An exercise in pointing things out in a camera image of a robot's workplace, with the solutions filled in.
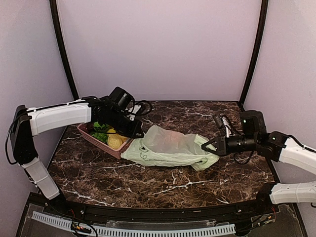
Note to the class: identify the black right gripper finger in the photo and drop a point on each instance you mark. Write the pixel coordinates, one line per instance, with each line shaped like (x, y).
(213, 143)
(213, 151)

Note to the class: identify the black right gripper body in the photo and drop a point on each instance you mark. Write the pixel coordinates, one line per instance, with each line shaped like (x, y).
(227, 149)

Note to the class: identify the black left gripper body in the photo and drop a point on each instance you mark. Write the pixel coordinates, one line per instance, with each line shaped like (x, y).
(116, 121)

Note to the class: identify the orange fruit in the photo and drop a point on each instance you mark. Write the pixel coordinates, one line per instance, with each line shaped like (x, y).
(174, 141)

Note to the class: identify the light green plastic bag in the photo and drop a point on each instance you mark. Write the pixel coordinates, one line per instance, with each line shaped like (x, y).
(149, 151)

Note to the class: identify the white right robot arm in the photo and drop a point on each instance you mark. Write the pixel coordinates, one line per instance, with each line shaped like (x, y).
(275, 146)

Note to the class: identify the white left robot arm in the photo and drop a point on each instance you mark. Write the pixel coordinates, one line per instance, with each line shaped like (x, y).
(119, 110)

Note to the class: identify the yellow toy bananas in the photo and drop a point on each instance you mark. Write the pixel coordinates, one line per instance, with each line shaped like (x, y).
(111, 131)

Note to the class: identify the green toy watermelon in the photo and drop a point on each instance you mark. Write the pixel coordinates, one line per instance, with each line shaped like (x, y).
(101, 128)

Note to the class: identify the green toy vegetable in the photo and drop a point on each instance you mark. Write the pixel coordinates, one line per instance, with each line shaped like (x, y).
(100, 136)

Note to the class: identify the pink plastic basket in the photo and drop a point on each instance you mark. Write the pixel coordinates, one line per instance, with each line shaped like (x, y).
(86, 128)

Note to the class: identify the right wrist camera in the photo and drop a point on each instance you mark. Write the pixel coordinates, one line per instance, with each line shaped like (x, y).
(223, 124)

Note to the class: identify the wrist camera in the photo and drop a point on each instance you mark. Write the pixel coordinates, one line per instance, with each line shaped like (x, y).
(223, 124)
(139, 109)

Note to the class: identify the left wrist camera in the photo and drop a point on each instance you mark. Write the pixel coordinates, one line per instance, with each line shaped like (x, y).
(139, 109)

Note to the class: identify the white slotted cable duct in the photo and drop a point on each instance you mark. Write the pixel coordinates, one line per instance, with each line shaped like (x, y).
(137, 229)

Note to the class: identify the black front rail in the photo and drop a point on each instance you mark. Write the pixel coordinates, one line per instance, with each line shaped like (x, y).
(240, 213)

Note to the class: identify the left black frame post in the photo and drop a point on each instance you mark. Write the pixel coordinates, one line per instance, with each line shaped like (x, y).
(62, 49)

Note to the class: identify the black frame post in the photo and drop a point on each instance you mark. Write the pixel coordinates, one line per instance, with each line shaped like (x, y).
(62, 49)
(255, 52)

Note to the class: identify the right black frame post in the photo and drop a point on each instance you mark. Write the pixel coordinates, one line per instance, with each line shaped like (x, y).
(255, 52)

